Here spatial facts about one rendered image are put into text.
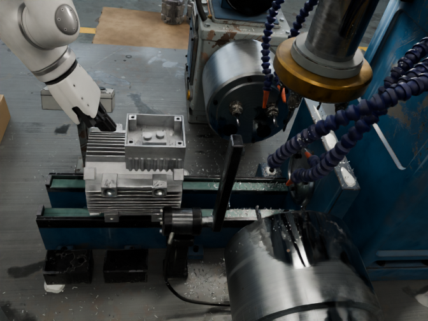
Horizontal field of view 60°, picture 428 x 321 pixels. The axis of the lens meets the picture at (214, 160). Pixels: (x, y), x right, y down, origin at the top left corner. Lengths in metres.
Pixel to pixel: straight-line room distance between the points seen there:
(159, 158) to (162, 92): 0.73
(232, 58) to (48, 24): 0.53
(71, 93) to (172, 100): 0.72
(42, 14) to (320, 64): 0.45
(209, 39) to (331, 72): 0.56
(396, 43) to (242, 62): 0.37
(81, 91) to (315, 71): 0.44
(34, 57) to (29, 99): 0.73
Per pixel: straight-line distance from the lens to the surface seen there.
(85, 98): 0.77
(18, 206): 1.13
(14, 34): 0.72
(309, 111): 0.93
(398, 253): 1.02
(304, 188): 0.91
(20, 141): 1.31
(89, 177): 0.78
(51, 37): 0.67
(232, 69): 1.00
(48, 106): 1.02
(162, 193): 0.78
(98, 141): 0.81
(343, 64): 0.69
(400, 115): 0.85
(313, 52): 0.69
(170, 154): 0.76
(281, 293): 0.60
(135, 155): 0.76
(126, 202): 0.81
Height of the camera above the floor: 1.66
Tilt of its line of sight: 45 degrees down
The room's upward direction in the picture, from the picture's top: 11 degrees clockwise
